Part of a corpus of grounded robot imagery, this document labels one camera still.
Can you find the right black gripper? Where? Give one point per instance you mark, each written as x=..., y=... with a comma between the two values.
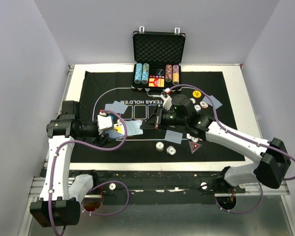
x=155, y=121

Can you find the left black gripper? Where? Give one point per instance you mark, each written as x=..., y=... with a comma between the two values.
x=101, y=141

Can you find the playing card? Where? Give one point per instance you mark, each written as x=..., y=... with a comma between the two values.
x=173, y=137

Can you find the yellow round blind button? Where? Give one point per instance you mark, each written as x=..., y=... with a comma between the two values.
x=196, y=94

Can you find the triangular dealer button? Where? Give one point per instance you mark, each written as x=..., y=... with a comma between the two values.
x=194, y=146

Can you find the blue white chip stack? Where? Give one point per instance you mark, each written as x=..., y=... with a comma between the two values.
x=171, y=150

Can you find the blue backed card deck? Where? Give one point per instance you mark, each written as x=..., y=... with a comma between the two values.
x=130, y=128

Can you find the grey white chip stack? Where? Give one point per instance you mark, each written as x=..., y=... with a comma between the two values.
x=159, y=146

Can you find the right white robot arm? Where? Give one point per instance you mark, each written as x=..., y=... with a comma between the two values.
x=269, y=161

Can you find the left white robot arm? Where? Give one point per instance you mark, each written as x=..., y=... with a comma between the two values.
x=59, y=203

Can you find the black poker table mat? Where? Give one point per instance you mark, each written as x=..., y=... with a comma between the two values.
x=100, y=89

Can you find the red card deck in case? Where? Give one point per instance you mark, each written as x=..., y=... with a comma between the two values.
x=156, y=81

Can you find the orange chip row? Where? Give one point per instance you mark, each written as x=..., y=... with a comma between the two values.
x=175, y=76

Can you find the red purple chip row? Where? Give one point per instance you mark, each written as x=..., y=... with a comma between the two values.
x=168, y=73

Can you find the teal grey chip row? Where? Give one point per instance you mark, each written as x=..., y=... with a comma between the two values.
x=145, y=73

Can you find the light blue chip row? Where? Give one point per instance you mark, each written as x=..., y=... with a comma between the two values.
x=138, y=73

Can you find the black aluminium chip case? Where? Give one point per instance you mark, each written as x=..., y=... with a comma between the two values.
x=157, y=49

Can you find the white table board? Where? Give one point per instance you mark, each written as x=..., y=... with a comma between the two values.
x=243, y=110

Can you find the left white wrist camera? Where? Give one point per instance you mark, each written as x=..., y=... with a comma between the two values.
x=104, y=123

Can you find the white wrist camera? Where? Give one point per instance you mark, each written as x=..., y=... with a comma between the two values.
x=104, y=123
x=167, y=100

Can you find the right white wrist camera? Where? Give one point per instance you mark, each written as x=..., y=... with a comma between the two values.
x=167, y=100

